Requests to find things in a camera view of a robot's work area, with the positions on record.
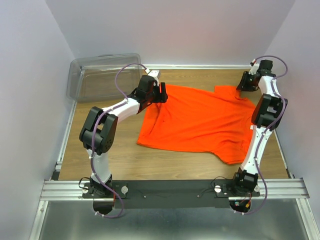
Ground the orange t shirt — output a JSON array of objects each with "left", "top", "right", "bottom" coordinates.
[{"left": 137, "top": 84, "right": 255, "bottom": 165}]

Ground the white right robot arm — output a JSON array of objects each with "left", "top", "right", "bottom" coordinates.
[{"left": 230, "top": 56, "right": 288, "bottom": 196}]

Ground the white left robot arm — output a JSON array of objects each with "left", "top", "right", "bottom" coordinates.
[{"left": 79, "top": 70, "right": 168, "bottom": 198}]

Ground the clear plastic bin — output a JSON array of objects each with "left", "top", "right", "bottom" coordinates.
[{"left": 66, "top": 53, "right": 142, "bottom": 103}]

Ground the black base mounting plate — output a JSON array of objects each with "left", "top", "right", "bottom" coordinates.
[{"left": 78, "top": 178, "right": 260, "bottom": 210}]

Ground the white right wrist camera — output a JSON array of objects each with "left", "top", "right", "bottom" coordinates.
[{"left": 249, "top": 59, "right": 260, "bottom": 75}]

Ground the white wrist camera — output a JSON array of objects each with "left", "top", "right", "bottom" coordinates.
[
  {"left": 249, "top": 59, "right": 260, "bottom": 75},
  {"left": 145, "top": 68, "right": 161, "bottom": 84}
]

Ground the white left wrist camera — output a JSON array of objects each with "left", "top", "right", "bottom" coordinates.
[{"left": 145, "top": 68, "right": 161, "bottom": 84}]

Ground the aluminium frame rail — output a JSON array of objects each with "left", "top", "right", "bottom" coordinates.
[{"left": 39, "top": 178, "right": 88, "bottom": 201}]

